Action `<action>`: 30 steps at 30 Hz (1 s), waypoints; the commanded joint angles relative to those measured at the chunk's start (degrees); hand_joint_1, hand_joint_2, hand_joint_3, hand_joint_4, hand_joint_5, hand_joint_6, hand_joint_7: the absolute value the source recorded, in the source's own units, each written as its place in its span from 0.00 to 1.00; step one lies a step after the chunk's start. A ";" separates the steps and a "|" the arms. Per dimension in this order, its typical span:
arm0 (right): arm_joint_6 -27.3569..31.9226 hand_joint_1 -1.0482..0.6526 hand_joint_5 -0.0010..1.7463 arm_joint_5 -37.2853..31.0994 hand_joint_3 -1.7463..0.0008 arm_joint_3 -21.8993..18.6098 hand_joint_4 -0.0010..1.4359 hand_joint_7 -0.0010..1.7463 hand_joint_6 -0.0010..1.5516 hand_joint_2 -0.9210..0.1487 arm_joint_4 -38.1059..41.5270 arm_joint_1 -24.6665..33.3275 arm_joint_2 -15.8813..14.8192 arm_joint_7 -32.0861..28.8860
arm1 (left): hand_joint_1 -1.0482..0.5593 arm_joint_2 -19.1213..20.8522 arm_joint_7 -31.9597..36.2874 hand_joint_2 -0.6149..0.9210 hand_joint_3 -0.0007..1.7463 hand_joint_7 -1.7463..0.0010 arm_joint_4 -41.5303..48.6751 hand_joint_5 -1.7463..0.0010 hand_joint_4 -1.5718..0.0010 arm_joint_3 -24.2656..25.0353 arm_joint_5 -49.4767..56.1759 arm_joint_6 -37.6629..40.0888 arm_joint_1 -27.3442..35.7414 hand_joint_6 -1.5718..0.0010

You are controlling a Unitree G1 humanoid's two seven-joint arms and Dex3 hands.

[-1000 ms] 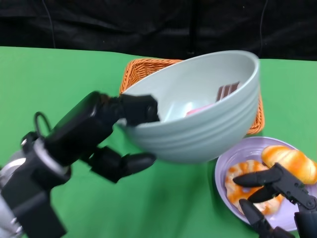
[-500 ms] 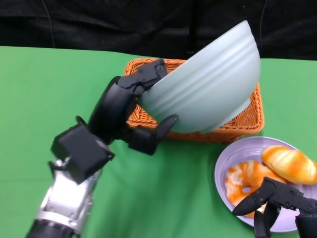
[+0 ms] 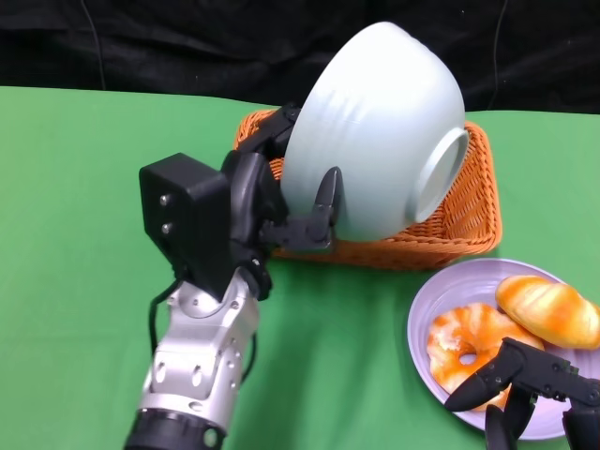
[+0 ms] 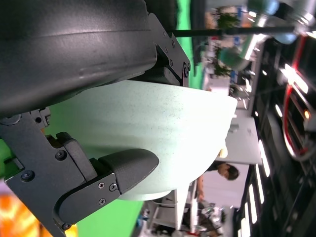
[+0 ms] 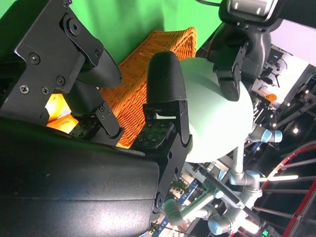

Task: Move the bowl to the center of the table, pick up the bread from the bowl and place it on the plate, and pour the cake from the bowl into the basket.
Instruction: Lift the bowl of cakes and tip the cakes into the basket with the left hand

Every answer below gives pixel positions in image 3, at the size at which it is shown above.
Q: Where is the green tablecloth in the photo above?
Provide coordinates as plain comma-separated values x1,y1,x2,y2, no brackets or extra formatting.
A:
0,85,600,450

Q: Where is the pale green bowl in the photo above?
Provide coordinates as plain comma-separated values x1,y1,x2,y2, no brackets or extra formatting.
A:
279,21,472,243

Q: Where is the oblong orange bread loaf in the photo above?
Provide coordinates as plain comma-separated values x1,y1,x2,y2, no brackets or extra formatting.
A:
495,275,600,351

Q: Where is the orange ring donut bread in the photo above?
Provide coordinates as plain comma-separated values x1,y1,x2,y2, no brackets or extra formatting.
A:
427,302,546,413

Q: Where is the black backdrop curtain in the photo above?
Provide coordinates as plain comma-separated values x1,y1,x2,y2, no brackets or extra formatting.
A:
0,0,600,114

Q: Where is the lavender plate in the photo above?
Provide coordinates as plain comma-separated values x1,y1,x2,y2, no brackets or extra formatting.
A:
406,259,600,443

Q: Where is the orange wicker basket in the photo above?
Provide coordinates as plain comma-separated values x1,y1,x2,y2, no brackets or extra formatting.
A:
232,109,503,272

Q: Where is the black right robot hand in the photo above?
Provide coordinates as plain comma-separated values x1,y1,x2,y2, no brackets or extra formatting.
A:
443,336,600,450

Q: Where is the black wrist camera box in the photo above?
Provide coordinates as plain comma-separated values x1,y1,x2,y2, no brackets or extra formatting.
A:
139,152,233,302

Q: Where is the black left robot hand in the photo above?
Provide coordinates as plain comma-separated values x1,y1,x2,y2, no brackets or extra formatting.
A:
220,103,343,302

